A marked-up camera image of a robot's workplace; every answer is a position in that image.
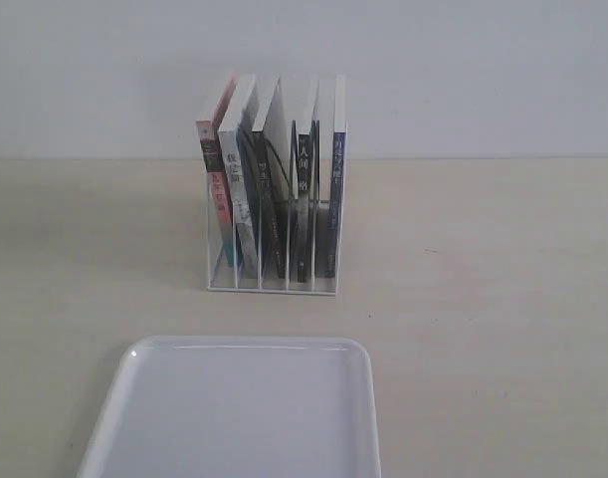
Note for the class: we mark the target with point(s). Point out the dark blue spine book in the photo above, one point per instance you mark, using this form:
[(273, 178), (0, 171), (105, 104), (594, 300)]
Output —
[(336, 181)]

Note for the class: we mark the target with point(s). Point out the white wire book rack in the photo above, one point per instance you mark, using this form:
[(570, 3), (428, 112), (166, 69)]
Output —
[(221, 277)]

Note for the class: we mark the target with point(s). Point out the pink red spine book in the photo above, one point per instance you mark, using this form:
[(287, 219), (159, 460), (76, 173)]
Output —
[(207, 123)]

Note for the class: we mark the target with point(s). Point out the black spine thin book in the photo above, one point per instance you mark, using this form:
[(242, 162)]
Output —
[(270, 146)]

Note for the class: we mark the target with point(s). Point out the white plastic tray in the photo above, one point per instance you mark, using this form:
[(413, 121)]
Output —
[(208, 406)]

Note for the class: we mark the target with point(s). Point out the white grey cat book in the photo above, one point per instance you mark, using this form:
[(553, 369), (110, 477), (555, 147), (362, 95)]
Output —
[(237, 121)]

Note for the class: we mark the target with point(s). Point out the black white spine book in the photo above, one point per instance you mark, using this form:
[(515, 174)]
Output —
[(305, 134)]

